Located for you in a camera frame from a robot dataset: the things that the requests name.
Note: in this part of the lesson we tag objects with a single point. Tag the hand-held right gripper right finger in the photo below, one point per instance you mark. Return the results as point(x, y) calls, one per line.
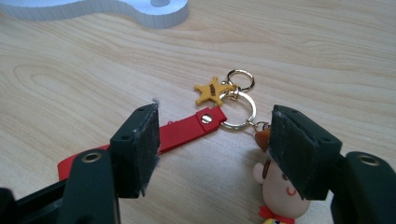
point(299, 155)

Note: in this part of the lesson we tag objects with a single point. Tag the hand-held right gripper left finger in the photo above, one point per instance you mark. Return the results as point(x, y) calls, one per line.
point(134, 155)

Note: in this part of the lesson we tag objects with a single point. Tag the white curved stand base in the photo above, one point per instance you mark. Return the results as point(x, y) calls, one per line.
point(155, 17)

